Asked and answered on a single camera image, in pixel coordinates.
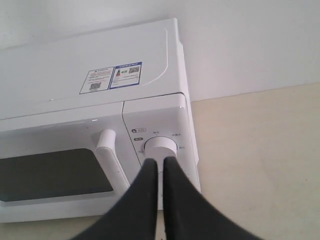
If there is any upper white control knob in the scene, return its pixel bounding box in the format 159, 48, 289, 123
144, 136, 178, 161

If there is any white microwave door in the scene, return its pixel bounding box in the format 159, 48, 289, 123
0, 102, 140, 223

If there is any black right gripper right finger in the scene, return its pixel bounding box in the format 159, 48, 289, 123
163, 157, 260, 240

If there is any white warning label sticker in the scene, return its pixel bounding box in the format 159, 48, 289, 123
79, 66, 115, 95

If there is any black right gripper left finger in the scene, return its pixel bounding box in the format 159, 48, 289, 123
73, 158, 158, 240

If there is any white Midea microwave oven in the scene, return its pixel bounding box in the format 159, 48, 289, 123
0, 18, 200, 223

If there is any blue energy label sticker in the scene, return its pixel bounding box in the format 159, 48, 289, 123
108, 61, 143, 90

